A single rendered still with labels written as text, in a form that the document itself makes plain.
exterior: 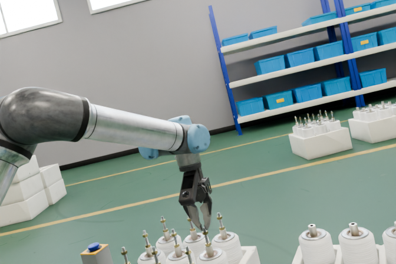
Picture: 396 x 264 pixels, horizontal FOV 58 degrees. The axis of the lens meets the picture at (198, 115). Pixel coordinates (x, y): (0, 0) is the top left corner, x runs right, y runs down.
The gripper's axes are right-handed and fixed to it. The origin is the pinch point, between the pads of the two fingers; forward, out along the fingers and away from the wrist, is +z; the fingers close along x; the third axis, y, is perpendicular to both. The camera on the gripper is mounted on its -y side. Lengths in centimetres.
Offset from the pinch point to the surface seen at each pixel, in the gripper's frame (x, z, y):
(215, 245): 0.2, 10.1, 8.3
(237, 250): -6.5, 13.6, 9.9
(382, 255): -50, 16, 3
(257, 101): 23, -7, 428
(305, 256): -28.5, 14.5, 3.2
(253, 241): -1, 35, 60
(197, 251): 7.8, 12.2, 9.9
